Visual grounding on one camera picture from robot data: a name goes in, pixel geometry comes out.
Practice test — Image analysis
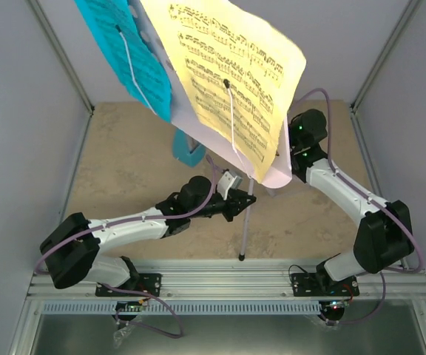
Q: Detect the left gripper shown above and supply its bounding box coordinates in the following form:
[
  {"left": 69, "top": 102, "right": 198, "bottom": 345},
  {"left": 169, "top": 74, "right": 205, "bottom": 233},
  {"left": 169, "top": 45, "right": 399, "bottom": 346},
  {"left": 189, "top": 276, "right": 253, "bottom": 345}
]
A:
[{"left": 189, "top": 189, "right": 254, "bottom": 222}]

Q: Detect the blue metronome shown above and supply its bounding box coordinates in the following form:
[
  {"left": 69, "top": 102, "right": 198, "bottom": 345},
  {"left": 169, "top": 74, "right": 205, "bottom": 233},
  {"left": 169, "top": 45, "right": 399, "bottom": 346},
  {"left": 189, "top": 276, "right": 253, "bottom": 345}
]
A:
[{"left": 172, "top": 129, "right": 206, "bottom": 167}]

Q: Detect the white tripod music stand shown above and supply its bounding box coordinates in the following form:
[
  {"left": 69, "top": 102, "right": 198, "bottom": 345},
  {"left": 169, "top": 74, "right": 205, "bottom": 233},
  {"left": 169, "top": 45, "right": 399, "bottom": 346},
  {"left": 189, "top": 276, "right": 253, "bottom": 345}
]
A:
[{"left": 127, "top": 0, "right": 294, "bottom": 262}]

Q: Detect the yellow music sheet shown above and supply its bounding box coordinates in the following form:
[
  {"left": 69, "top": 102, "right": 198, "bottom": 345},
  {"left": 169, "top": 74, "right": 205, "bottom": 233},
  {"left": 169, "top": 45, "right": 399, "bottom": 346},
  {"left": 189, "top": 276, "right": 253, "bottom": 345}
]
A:
[{"left": 138, "top": 0, "right": 307, "bottom": 184}]

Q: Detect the blue music sheet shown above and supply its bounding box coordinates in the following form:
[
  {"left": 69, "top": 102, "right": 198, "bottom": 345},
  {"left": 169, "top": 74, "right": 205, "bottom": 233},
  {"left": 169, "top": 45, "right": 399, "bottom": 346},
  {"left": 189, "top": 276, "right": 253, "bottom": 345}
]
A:
[{"left": 75, "top": 0, "right": 172, "bottom": 123}]

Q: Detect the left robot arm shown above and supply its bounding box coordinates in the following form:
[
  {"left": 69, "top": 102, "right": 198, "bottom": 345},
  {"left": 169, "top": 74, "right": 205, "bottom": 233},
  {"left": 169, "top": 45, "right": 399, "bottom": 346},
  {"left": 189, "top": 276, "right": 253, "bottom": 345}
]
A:
[{"left": 40, "top": 176, "right": 256, "bottom": 295}]

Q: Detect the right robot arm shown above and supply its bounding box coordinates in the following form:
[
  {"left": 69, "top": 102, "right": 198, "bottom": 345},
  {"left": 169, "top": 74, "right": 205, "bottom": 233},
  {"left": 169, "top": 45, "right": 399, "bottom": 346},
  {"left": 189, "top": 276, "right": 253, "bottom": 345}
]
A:
[{"left": 288, "top": 109, "right": 415, "bottom": 295}]

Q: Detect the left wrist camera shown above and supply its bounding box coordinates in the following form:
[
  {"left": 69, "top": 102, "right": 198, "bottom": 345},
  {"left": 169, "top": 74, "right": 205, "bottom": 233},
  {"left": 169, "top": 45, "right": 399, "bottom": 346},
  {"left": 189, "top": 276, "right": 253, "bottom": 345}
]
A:
[{"left": 217, "top": 169, "right": 243, "bottom": 200}]

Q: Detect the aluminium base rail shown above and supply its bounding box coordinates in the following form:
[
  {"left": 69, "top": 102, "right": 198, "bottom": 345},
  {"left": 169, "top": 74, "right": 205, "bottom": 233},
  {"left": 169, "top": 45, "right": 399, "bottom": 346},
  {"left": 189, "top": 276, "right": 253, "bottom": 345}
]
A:
[{"left": 26, "top": 258, "right": 426, "bottom": 301}]

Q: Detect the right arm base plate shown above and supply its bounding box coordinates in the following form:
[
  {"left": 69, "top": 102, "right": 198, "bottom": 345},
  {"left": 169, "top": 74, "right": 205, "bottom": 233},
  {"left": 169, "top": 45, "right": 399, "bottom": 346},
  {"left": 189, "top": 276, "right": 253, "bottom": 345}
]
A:
[{"left": 290, "top": 273, "right": 360, "bottom": 297}]

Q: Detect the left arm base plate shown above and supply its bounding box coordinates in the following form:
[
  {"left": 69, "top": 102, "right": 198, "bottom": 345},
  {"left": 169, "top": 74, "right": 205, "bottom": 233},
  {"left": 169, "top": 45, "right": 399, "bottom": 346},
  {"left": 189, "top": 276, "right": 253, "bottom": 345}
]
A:
[{"left": 95, "top": 273, "right": 162, "bottom": 297}]

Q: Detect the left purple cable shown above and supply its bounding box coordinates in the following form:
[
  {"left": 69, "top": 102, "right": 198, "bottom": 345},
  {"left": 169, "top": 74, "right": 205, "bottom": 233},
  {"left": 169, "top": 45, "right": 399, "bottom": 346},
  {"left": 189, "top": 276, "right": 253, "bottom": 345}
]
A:
[{"left": 35, "top": 155, "right": 221, "bottom": 338}]

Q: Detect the grey cable duct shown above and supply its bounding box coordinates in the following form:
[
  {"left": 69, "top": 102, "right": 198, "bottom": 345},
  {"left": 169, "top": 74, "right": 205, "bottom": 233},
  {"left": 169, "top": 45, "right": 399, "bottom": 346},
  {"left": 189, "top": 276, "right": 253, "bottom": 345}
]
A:
[{"left": 41, "top": 300, "right": 321, "bottom": 316}]

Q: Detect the left aluminium frame post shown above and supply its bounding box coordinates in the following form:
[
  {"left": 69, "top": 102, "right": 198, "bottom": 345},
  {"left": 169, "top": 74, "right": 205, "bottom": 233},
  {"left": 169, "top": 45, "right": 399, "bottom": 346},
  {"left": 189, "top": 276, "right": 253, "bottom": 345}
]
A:
[{"left": 26, "top": 0, "right": 95, "bottom": 115}]

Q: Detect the aluminium frame post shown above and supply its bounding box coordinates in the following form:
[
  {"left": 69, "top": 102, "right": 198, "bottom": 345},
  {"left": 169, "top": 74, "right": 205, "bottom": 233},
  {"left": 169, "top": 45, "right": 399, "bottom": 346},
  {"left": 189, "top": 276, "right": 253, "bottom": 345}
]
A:
[
  {"left": 26, "top": 0, "right": 95, "bottom": 115},
  {"left": 350, "top": 0, "right": 422, "bottom": 113}
]

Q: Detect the right aluminium frame post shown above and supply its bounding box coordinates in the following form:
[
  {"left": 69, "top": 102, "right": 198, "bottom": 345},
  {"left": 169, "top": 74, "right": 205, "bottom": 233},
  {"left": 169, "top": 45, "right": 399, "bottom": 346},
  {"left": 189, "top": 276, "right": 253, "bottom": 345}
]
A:
[{"left": 350, "top": 0, "right": 422, "bottom": 113}]

